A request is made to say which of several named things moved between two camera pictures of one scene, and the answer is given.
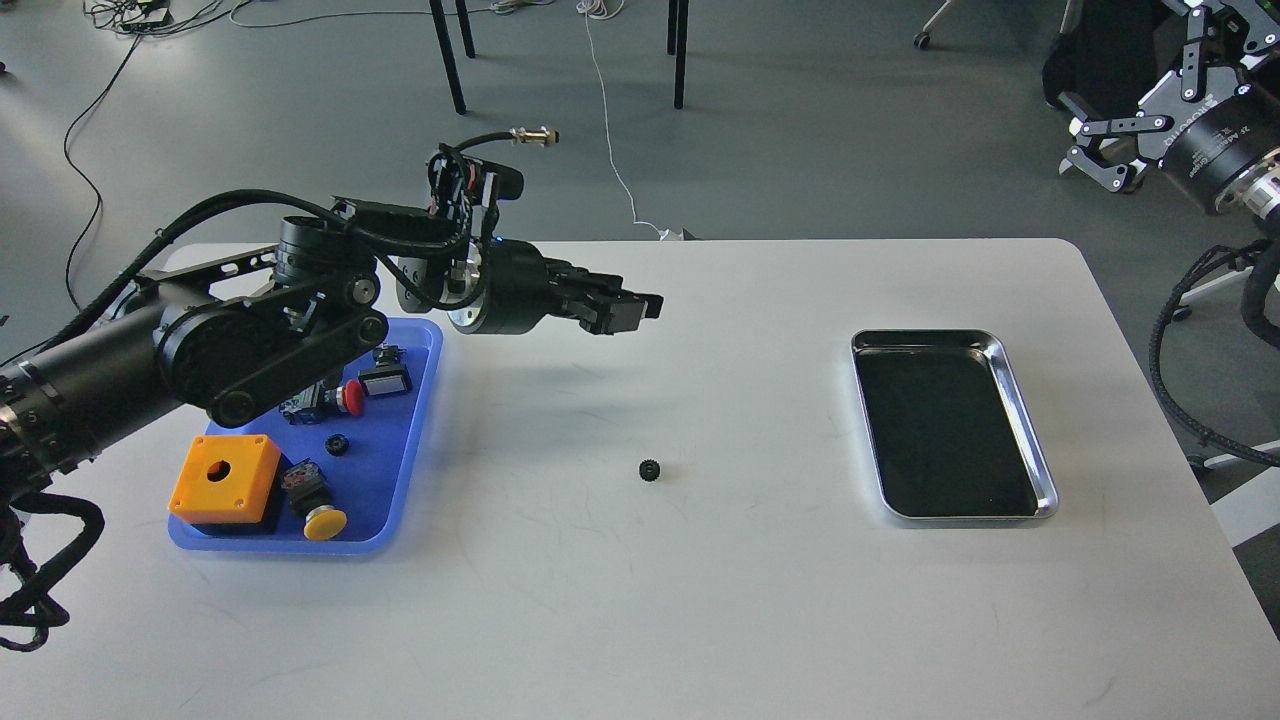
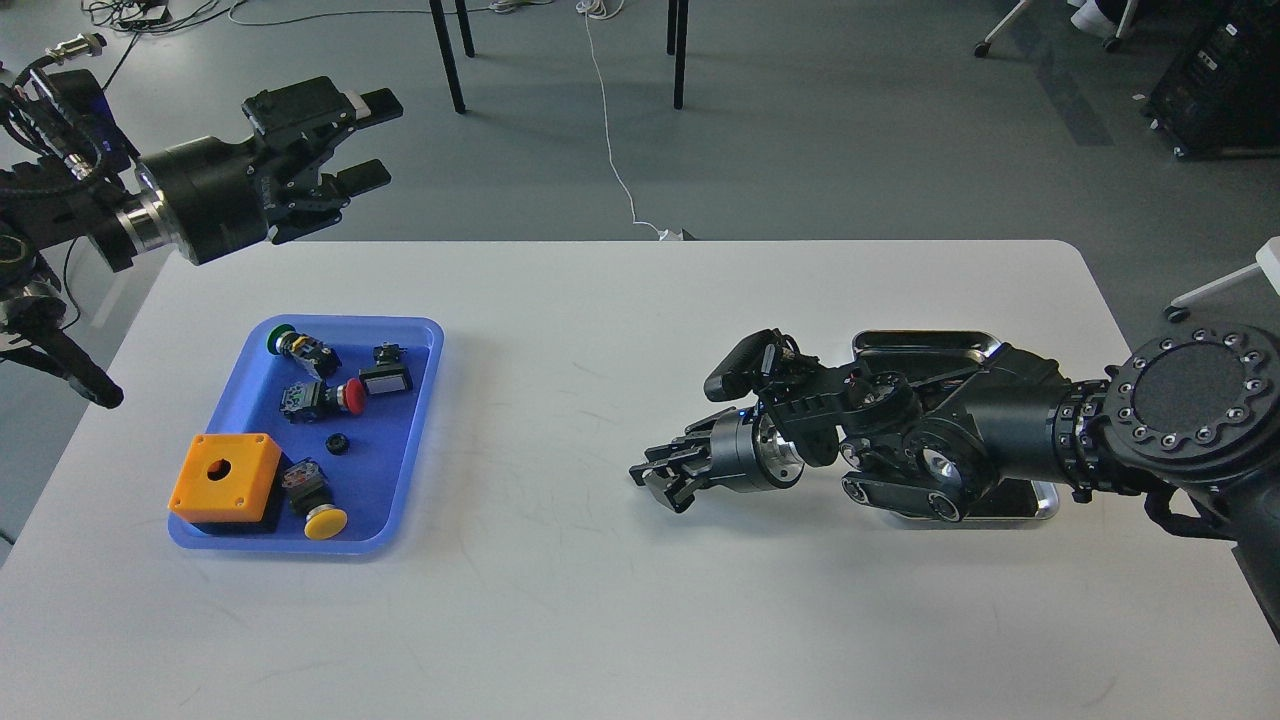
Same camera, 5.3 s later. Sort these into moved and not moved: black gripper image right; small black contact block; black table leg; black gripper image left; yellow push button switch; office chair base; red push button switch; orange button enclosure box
Moved: black gripper image left; office chair base; black gripper image right
Not moved: red push button switch; yellow push button switch; orange button enclosure box; black table leg; small black contact block
